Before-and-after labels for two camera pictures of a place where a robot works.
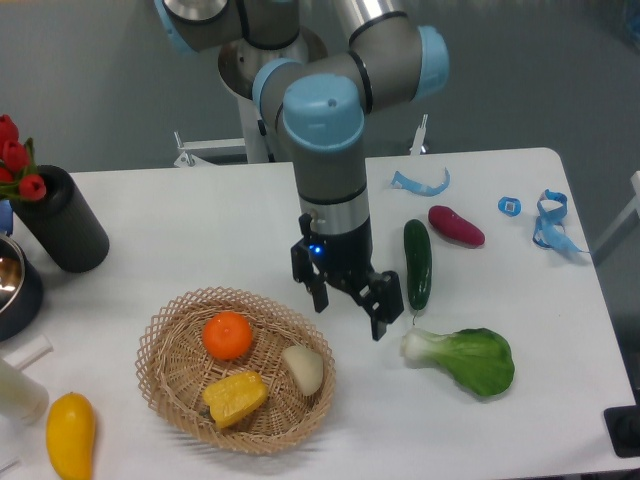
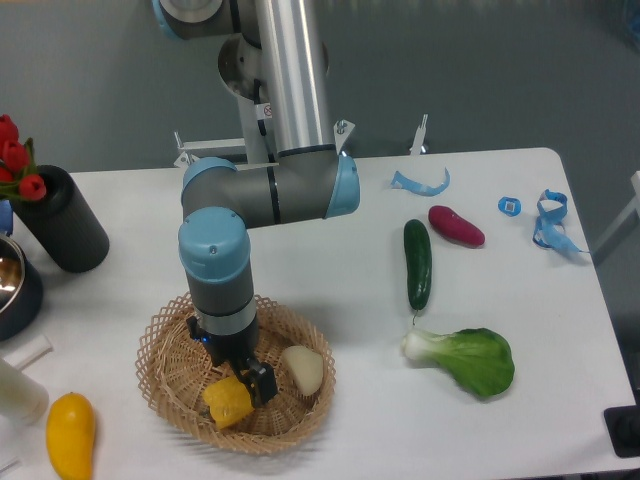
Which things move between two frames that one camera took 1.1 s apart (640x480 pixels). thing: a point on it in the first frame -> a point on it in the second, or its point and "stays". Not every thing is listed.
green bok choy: [481, 360] stays
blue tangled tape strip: [549, 231] stays
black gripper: [344, 259] -> [235, 349]
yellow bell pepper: [235, 397] stays
